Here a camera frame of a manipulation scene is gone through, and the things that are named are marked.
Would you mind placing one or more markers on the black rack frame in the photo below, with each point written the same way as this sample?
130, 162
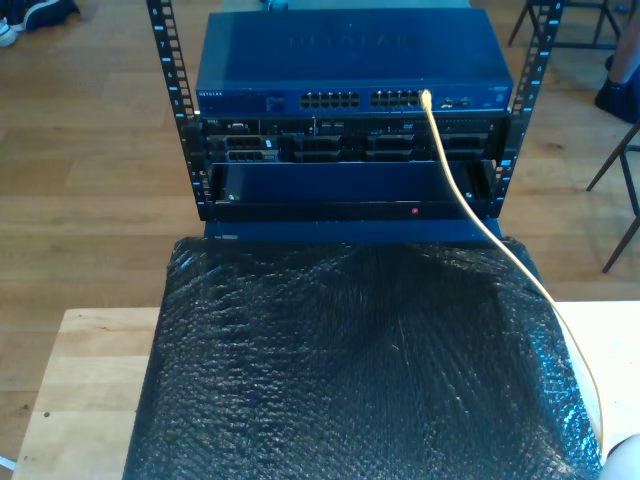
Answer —
170, 60

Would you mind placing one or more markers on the black metal stool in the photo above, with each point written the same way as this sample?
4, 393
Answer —
590, 46

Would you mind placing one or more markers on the dark legged chair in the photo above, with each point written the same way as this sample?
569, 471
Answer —
627, 172

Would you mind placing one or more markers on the blue rack base panel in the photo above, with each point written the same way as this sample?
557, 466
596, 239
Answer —
350, 232

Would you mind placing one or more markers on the black bubble wrap mat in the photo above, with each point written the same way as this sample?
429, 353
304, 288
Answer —
325, 400

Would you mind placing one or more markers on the blue network switch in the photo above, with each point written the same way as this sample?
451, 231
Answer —
325, 55

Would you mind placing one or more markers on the person's foot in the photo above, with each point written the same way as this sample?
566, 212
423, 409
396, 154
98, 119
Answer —
6, 32
50, 12

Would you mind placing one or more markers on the person's leg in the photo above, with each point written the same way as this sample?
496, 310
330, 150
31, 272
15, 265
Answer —
622, 95

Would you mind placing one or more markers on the black rack drawer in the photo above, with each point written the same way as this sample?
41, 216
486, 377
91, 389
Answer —
350, 190

